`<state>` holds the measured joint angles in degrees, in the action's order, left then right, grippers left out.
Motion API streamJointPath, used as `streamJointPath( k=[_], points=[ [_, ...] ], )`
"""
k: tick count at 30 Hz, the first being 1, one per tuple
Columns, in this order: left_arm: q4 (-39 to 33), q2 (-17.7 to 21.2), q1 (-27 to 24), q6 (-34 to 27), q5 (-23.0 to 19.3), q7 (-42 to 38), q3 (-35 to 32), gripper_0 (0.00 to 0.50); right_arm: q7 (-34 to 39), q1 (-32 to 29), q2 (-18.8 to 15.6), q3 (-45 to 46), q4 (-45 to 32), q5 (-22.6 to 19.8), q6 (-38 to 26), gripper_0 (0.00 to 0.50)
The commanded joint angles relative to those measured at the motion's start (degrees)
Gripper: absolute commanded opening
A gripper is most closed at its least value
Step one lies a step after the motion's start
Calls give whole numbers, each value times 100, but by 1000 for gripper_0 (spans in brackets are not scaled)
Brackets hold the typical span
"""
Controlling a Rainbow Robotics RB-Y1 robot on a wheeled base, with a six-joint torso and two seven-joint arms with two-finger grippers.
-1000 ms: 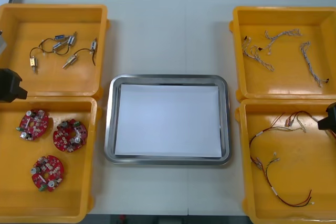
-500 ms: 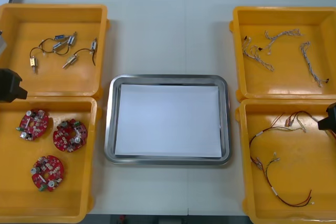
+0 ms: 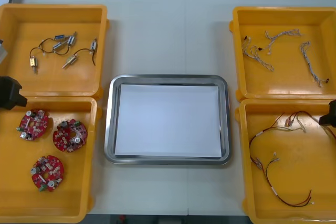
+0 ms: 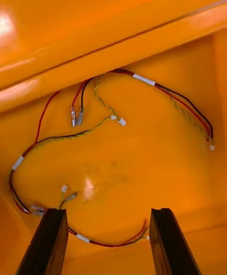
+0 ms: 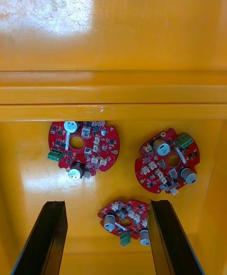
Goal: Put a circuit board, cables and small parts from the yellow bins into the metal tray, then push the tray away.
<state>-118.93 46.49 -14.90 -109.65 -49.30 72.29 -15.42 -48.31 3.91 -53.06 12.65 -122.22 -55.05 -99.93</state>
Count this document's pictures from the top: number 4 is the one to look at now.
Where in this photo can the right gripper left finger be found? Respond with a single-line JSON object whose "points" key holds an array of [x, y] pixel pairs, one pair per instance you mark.
{"points": [[45, 244]]}

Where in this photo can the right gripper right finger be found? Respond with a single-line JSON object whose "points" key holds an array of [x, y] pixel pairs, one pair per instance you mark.
{"points": [[170, 244]]}

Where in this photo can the yellow-orange plastic bin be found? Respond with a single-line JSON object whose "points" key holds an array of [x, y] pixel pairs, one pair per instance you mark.
{"points": [[146, 166], [94, 7]]}

